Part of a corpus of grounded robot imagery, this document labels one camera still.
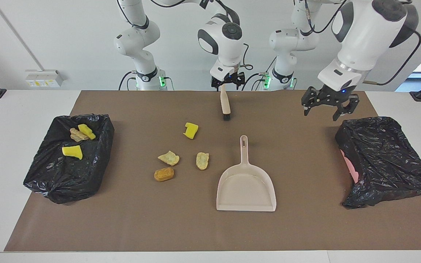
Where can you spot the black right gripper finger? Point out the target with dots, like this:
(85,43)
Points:
(239,79)
(215,83)

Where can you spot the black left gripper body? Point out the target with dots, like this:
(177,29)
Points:
(332,96)

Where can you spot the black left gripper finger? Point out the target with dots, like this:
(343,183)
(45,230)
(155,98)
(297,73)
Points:
(308,104)
(347,109)

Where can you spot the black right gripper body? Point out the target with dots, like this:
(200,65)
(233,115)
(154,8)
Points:
(228,79)

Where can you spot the beige hand brush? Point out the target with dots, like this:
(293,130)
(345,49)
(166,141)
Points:
(225,102)

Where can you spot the yellow sponge piece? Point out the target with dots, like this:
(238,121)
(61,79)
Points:
(191,130)

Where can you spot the round pale sponge scrap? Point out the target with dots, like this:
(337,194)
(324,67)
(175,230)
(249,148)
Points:
(202,160)

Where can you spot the jagged pale sponge scrap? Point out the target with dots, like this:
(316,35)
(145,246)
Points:
(168,157)

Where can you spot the brown sponge chunk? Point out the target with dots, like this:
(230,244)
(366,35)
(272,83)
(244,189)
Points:
(163,174)

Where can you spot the beige plastic dustpan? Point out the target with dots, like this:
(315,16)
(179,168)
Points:
(245,190)

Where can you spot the yellow green sponge block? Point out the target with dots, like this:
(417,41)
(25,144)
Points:
(87,131)

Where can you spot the long pale sponge scrap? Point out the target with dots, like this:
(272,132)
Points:
(77,136)

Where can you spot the wavy yellow green sponge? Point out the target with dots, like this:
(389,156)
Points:
(72,151)

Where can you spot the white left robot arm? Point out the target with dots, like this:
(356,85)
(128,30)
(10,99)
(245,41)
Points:
(363,33)

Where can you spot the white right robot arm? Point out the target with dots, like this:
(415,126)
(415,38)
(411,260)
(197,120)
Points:
(221,47)

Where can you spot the black bag bin pink inside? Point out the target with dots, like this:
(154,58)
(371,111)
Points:
(385,160)

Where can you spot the brown table mat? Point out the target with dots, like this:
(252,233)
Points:
(159,219)

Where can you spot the white wall socket box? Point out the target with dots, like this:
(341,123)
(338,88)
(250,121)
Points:
(44,78)

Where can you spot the grey wall conduit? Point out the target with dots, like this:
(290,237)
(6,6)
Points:
(16,34)

